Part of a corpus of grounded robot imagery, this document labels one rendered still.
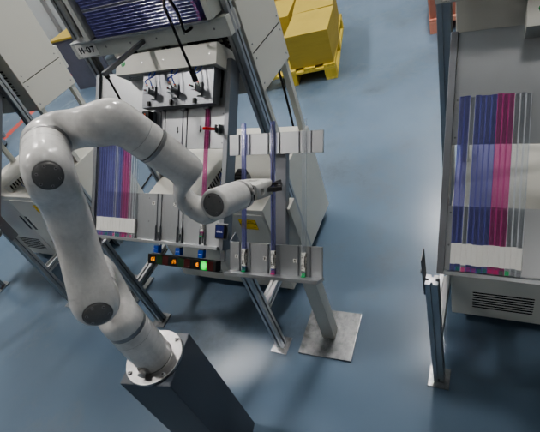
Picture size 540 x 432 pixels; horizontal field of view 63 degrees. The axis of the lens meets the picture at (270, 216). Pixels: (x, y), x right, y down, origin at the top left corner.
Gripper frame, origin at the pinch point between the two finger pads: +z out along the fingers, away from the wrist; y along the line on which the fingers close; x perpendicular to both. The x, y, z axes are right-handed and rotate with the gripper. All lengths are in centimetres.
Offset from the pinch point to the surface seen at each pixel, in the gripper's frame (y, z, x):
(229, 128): 22.8, 19.0, -18.2
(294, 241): -0.4, 18.9, 24.2
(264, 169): 32, 65, 3
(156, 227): 57, 11, 19
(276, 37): 21, 63, -55
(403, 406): -37, 33, 95
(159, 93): 52, 18, -33
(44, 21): 580, 413, -198
